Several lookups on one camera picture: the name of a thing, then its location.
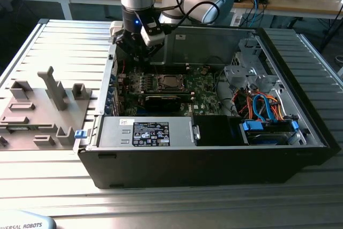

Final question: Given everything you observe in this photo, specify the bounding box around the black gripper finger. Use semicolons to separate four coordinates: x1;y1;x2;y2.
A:
111;32;140;62
140;42;165;62

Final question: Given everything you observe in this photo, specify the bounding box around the silver topped CPU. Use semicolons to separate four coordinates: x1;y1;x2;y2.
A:
163;76;180;88

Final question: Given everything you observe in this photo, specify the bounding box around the metal socket cover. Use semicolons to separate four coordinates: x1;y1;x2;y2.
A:
159;74;187;91

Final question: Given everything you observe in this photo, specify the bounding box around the CPU socket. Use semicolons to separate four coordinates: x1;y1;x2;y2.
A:
156;72;188;92

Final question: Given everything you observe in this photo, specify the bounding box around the black graphics card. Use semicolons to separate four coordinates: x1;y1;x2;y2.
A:
144;95;196;112

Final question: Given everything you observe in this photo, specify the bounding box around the green motherboard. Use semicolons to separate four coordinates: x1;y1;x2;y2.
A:
117;62;226;117

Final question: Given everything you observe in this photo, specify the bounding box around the metal drive cage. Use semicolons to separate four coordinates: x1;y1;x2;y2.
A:
223;36;287;99

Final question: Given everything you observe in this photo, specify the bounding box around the grey power supply unit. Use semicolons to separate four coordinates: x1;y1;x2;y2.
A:
95;115;201;149

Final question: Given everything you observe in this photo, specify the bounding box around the black plastic shroud box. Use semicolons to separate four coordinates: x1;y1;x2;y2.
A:
192;115;242;147

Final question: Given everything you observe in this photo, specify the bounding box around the grey parts rack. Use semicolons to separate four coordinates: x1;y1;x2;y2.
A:
0;65;95;151

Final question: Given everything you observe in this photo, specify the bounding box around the black PC case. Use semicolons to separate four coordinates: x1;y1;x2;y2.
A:
72;20;340;190

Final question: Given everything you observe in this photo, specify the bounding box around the hard disk in blue carrier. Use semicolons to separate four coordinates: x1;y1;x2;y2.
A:
239;120;302;146

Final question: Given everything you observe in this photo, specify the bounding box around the pale blue teach pendant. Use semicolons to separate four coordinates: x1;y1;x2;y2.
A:
0;209;57;229

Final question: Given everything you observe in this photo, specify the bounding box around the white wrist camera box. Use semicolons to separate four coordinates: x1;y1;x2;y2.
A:
133;10;166;47

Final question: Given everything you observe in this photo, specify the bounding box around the black camera cable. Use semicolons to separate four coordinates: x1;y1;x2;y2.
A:
160;1;220;35

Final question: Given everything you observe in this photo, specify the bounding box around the thin black fan wire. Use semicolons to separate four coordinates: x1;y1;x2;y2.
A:
204;55;228;67

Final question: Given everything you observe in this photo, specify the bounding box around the blue data wire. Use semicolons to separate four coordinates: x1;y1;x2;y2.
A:
252;94;269;122
264;97;278;124

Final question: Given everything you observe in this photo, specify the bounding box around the orange wire bundle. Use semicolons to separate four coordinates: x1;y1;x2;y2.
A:
235;91;286;120

